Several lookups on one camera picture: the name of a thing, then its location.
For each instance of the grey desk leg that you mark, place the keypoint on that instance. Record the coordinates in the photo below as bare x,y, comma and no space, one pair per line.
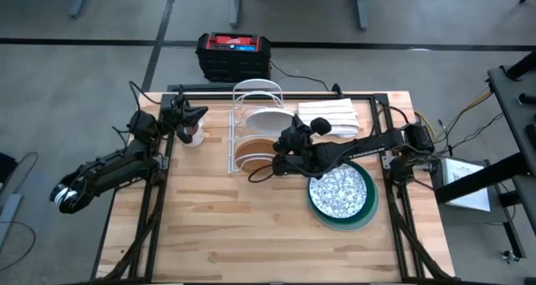
362,4
79,0
236,4

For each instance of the brown divided plate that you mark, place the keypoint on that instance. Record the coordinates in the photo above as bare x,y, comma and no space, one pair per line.
255,153

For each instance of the red black power station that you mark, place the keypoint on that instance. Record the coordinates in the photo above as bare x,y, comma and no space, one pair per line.
232,63

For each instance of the black side table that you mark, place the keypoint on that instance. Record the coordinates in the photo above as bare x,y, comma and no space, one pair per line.
508,105

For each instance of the white folded towel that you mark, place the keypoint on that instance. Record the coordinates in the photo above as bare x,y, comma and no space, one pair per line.
339,109

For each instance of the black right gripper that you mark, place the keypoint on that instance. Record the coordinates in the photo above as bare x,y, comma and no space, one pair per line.
301,159

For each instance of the blue floral patterned plate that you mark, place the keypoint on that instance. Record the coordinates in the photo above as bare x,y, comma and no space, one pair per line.
337,190

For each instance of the black aluminium table frame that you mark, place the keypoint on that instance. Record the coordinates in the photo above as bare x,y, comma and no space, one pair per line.
209,96

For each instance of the white paper booklet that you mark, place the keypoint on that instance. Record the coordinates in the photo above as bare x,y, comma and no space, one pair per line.
465,180

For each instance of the plain white plate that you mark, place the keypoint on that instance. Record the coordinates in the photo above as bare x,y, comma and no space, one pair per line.
268,121

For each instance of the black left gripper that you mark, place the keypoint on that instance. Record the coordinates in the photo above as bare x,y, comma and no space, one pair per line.
173,111

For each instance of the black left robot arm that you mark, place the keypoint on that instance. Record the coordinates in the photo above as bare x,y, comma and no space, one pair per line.
104,172

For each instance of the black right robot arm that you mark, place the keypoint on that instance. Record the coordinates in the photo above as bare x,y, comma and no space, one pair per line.
368,144

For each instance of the white ceramic mug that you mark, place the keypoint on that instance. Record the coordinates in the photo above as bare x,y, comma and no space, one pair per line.
197,139

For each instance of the small caster wheel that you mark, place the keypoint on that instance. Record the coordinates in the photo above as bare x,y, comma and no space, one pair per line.
511,256

